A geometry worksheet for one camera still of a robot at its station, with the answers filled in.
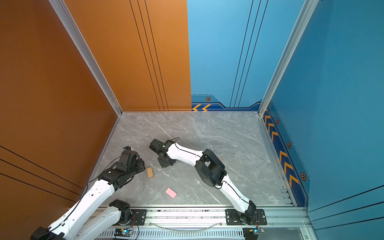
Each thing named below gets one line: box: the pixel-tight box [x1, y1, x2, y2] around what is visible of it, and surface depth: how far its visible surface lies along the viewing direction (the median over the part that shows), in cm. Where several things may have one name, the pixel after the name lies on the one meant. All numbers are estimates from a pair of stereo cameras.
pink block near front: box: [165, 187, 178, 199], surface depth 82 cm
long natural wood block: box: [146, 167, 154, 179], surface depth 88 cm
